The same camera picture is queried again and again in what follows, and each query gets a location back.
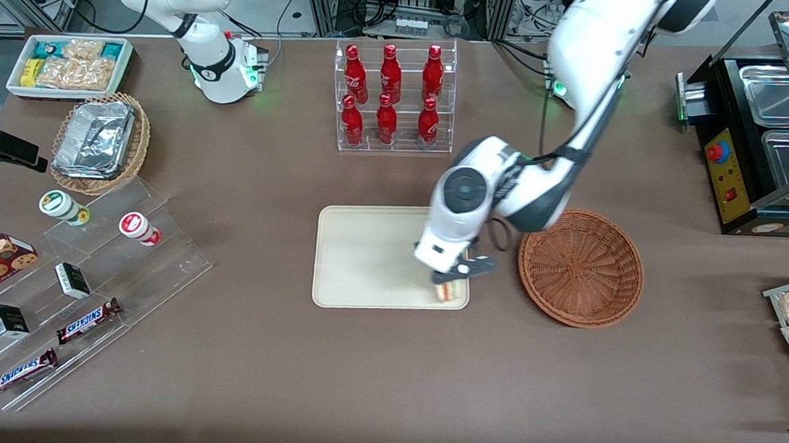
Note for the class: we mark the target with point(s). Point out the yellow snack packet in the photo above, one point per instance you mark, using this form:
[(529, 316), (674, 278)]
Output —
[(30, 72)]

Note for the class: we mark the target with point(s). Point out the red cola bottle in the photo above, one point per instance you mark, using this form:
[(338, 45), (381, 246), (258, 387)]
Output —
[(390, 74), (355, 75), (428, 124), (433, 73), (386, 124), (352, 124)]

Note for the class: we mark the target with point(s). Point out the large clear cracker bag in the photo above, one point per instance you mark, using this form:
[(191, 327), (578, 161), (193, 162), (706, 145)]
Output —
[(78, 73)]

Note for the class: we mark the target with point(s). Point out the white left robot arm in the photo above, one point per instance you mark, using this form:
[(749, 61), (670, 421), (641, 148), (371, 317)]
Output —
[(583, 41)]

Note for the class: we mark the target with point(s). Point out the teal snack packet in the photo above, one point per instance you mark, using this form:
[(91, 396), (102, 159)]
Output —
[(112, 51), (46, 49)]

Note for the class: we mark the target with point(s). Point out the white plastic snack bin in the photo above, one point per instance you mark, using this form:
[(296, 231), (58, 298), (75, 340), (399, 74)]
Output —
[(16, 87)]

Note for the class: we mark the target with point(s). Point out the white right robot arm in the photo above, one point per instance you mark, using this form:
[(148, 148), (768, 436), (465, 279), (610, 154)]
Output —
[(206, 52)]

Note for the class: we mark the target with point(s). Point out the triangular sandwich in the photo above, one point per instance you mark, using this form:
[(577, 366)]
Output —
[(450, 292)]

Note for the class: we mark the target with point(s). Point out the red lid yogurt cup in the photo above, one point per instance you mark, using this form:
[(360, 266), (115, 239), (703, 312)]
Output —
[(136, 226)]

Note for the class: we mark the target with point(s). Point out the foil tray stack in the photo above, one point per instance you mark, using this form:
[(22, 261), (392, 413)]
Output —
[(94, 140)]

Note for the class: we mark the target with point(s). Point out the brown round wicker basket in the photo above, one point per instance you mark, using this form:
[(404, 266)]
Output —
[(583, 274)]

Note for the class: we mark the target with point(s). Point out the clear acrylic bottle rack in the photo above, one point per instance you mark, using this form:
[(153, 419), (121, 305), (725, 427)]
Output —
[(402, 147)]

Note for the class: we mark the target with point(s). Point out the black food warmer machine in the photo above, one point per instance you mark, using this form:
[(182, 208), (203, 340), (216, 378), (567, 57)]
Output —
[(729, 180)]

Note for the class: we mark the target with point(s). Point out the white power strip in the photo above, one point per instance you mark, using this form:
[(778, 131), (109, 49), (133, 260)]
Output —
[(411, 26)]

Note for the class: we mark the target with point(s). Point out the small black box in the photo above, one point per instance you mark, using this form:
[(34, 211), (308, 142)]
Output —
[(8, 321), (72, 280)]

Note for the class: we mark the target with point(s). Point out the cream plastic tray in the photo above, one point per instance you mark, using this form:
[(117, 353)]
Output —
[(365, 255)]

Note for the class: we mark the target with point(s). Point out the small clear cracker bag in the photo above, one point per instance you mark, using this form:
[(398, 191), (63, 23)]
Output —
[(83, 48)]

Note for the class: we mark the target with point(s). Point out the red emergency stop button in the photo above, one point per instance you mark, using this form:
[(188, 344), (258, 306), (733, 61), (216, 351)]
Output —
[(717, 152)]

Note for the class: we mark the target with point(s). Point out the green lid yogurt cup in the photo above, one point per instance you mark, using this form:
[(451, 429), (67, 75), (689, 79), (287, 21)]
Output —
[(58, 205)]

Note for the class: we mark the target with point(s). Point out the snickers bar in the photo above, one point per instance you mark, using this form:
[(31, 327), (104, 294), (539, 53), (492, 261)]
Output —
[(21, 371), (87, 320)]

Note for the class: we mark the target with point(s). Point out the light wicker basket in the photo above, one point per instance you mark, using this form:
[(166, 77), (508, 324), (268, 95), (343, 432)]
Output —
[(139, 144)]

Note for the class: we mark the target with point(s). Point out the clear acrylic stepped shelf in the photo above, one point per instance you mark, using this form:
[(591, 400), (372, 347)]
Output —
[(159, 262)]

